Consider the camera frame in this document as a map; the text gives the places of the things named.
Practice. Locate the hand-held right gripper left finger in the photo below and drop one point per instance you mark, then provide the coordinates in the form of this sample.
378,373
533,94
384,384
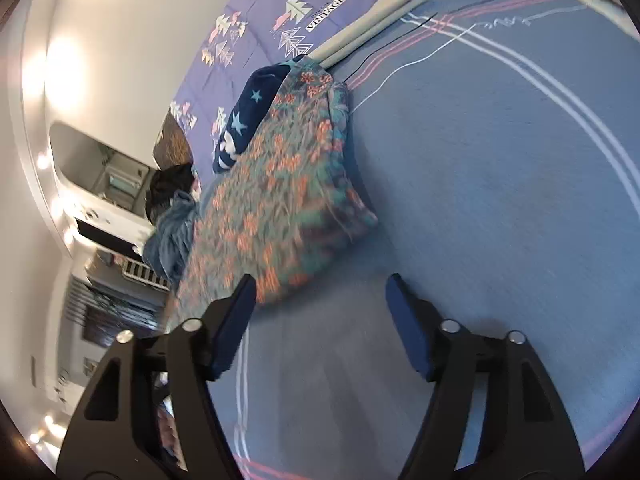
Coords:
235,330

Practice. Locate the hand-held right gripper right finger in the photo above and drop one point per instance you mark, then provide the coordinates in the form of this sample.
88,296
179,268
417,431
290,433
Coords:
410,330

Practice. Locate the teal floral garment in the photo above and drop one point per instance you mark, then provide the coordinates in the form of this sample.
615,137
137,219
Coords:
280,185

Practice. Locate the black clothes pile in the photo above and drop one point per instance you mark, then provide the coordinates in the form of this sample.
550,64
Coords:
170,187

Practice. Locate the white storage rack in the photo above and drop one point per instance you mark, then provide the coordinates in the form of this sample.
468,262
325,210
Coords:
145,274

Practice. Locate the teal fleece blanket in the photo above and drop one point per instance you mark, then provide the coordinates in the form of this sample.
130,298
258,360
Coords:
172,240

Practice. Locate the brown patterned pillow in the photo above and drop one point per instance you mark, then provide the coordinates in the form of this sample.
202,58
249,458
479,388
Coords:
172,145

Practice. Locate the navy star print blanket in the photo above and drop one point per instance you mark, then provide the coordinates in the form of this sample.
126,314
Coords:
245,120

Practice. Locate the grey folded cloth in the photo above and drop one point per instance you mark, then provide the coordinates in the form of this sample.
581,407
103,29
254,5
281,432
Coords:
370,25

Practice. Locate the purple tree print blanket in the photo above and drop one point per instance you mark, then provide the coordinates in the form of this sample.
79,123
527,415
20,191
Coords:
260,20

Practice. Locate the wall mirror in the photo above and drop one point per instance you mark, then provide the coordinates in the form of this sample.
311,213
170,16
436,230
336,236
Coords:
122,180

